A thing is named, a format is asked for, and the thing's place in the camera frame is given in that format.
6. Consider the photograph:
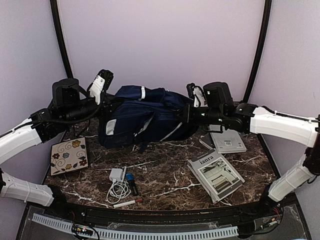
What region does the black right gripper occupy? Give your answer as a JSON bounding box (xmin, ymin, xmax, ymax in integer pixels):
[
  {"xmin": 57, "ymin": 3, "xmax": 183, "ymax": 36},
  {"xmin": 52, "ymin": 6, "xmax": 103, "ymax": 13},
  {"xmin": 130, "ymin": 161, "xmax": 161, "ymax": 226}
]
[{"xmin": 175, "ymin": 102, "xmax": 225, "ymax": 126}]

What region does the navy blue student backpack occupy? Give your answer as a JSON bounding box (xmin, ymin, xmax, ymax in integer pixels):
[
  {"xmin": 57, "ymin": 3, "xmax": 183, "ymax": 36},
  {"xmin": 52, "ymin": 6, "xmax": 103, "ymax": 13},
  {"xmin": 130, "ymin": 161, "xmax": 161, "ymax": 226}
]
[{"xmin": 98, "ymin": 85, "xmax": 198, "ymax": 150}]

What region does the grey book with barcode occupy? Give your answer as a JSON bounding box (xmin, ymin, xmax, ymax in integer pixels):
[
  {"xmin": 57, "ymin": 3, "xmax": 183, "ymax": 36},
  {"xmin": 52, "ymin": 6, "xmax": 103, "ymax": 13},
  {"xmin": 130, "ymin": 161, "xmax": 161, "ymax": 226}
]
[{"xmin": 210, "ymin": 130, "xmax": 247, "ymax": 154}]

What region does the dark cover book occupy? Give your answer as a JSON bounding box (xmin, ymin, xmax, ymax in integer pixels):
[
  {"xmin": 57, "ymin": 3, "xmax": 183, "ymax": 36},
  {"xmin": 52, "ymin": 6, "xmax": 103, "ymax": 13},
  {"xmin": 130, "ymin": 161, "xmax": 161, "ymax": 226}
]
[{"xmin": 199, "ymin": 133, "xmax": 215, "ymax": 150}]

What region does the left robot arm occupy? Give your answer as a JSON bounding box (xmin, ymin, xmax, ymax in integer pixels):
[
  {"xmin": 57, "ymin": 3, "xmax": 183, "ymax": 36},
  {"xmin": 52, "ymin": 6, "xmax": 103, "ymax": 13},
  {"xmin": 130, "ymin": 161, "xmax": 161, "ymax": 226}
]
[{"xmin": 0, "ymin": 71, "xmax": 113, "ymax": 218}]

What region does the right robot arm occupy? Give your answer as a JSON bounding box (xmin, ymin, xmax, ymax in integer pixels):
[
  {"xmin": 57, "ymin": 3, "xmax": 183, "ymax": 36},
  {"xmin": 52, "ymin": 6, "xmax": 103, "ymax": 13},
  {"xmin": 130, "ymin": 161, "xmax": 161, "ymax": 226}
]
[{"xmin": 183, "ymin": 82, "xmax": 320, "ymax": 217}]

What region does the white grey pen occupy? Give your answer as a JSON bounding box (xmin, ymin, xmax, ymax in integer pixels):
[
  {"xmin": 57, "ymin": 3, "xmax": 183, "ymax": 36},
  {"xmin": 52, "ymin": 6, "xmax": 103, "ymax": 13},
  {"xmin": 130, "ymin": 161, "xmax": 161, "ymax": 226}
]
[{"xmin": 121, "ymin": 166, "xmax": 127, "ymax": 182}]

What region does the grey ianra magazine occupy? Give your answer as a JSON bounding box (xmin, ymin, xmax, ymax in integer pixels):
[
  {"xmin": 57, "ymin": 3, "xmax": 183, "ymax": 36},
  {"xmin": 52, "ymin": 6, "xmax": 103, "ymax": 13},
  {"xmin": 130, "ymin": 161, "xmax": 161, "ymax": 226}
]
[{"xmin": 187, "ymin": 150, "xmax": 245, "ymax": 204}]

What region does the black marker blue cap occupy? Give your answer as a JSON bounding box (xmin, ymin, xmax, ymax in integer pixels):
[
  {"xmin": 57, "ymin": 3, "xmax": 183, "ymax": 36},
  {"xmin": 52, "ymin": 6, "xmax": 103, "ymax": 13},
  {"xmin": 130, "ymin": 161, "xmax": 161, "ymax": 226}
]
[{"xmin": 125, "ymin": 173, "xmax": 139, "ymax": 196}]

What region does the white pen red cap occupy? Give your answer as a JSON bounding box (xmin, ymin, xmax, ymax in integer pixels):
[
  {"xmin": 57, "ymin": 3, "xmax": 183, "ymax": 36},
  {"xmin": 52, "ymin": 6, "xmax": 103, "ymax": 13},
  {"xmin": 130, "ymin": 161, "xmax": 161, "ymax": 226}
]
[{"xmin": 113, "ymin": 198, "xmax": 143, "ymax": 209}]

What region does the small circuit board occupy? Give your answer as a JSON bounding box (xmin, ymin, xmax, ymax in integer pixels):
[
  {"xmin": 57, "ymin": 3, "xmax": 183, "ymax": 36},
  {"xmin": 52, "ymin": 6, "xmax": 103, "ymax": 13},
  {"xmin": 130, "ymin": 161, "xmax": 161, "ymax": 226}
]
[{"xmin": 71, "ymin": 224, "xmax": 94, "ymax": 237}]

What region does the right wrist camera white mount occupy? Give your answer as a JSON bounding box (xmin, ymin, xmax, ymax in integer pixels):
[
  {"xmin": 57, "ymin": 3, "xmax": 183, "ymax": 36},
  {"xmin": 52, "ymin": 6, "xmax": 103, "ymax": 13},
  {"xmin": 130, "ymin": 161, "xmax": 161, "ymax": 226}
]
[{"xmin": 186, "ymin": 83, "xmax": 208, "ymax": 108}]

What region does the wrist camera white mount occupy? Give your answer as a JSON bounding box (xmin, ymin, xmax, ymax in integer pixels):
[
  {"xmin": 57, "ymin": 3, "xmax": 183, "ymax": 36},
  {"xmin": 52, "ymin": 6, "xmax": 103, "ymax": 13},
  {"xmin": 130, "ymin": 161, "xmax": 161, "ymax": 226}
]
[
  {"xmin": 186, "ymin": 83, "xmax": 208, "ymax": 108},
  {"xmin": 87, "ymin": 69, "xmax": 114, "ymax": 105}
]

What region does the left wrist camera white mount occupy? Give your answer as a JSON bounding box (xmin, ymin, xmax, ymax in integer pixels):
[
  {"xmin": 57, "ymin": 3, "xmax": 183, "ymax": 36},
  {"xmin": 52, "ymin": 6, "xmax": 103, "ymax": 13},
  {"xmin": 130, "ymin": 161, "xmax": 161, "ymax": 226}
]
[{"xmin": 87, "ymin": 69, "xmax": 114, "ymax": 105}]

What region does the white charger with cable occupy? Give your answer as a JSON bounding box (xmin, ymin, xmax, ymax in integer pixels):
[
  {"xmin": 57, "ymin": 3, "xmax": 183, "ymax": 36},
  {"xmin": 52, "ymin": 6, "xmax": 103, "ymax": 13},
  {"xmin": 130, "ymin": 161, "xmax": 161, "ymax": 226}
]
[{"xmin": 106, "ymin": 168, "xmax": 131, "ymax": 205}]

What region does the black front rail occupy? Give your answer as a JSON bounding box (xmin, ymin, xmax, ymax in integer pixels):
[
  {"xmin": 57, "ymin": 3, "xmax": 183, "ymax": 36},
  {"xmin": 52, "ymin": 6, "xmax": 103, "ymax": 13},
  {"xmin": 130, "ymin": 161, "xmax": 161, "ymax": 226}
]
[{"xmin": 27, "ymin": 194, "xmax": 298, "ymax": 227}]

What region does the black frame post right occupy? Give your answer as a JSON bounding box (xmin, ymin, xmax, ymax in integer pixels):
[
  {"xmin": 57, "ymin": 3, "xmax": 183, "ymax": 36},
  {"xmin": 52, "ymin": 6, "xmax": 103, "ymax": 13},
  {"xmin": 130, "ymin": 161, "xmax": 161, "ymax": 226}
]
[{"xmin": 242, "ymin": 0, "xmax": 273, "ymax": 103}]

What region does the black frame post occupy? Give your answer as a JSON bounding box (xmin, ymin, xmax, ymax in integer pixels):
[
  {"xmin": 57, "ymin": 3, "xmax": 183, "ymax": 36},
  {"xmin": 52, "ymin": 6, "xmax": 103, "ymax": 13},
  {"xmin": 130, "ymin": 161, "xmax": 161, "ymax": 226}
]
[
  {"xmin": 242, "ymin": 0, "xmax": 273, "ymax": 103},
  {"xmin": 49, "ymin": 0, "xmax": 74, "ymax": 78}
]

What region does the black frame post left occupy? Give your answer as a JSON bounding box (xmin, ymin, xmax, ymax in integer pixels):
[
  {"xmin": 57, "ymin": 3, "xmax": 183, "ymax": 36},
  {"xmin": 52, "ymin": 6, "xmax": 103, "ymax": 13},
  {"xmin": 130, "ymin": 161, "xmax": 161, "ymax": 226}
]
[{"xmin": 49, "ymin": 0, "xmax": 74, "ymax": 78}]

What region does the white slotted cable duct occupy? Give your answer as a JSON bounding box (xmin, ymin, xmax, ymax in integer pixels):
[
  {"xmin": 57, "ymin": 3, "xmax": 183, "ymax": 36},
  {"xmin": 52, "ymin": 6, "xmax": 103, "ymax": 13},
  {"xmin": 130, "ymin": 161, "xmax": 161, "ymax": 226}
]
[{"xmin": 31, "ymin": 213, "xmax": 239, "ymax": 240}]

